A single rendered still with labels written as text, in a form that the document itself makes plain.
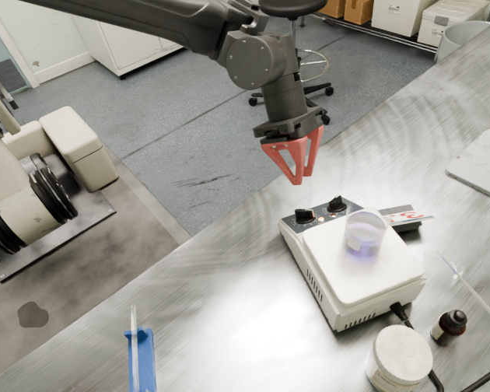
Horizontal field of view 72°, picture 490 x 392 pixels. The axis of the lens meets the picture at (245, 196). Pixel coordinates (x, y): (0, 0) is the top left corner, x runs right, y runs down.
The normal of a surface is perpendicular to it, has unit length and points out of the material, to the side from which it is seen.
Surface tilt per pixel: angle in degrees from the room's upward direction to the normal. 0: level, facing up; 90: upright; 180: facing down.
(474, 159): 0
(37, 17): 90
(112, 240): 0
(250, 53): 67
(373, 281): 0
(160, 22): 96
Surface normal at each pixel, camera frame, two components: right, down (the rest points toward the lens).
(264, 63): -0.38, 0.40
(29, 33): 0.64, 0.52
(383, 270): -0.11, -0.66
